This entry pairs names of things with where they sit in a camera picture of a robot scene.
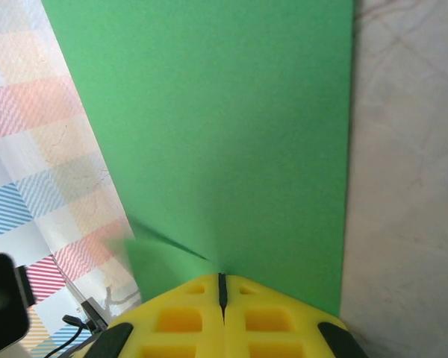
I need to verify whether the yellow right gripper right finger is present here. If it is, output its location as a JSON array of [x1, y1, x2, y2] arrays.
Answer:
[[223, 274, 369, 358]]

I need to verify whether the green paper sheet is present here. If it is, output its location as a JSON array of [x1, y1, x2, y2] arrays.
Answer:
[[40, 0, 355, 314]]

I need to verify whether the thin black left gripper cable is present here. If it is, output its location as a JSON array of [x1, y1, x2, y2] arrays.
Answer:
[[40, 315, 98, 358]]

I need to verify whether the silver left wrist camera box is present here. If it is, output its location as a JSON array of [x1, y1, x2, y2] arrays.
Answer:
[[0, 252, 37, 354]]

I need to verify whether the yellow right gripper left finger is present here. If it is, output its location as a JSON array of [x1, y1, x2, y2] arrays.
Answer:
[[84, 273, 224, 358]]

